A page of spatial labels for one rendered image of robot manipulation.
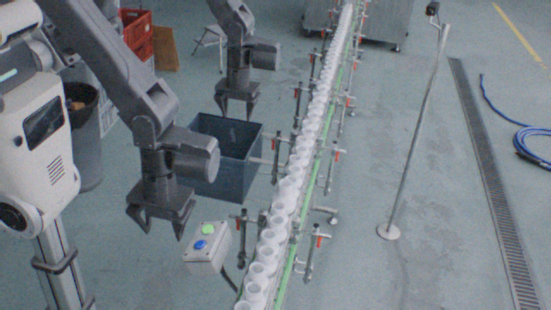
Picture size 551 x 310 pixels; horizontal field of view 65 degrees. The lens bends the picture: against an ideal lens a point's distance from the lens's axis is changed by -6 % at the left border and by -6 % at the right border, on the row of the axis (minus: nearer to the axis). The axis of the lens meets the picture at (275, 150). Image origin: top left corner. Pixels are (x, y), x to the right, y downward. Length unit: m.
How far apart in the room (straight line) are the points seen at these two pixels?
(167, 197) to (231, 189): 1.10
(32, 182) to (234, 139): 1.12
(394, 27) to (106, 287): 4.55
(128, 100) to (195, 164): 0.14
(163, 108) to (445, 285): 2.34
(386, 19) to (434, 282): 3.79
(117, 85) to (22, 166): 0.53
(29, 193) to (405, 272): 2.14
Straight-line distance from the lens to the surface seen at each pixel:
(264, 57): 1.07
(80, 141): 2.97
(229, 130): 2.07
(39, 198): 1.23
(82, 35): 0.68
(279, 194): 1.26
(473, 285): 2.89
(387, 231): 2.97
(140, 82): 0.67
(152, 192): 0.75
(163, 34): 4.64
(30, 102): 1.13
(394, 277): 2.73
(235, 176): 1.80
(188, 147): 0.69
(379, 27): 5.88
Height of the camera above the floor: 1.95
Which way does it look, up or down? 33 degrees down
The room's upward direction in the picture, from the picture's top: 5 degrees clockwise
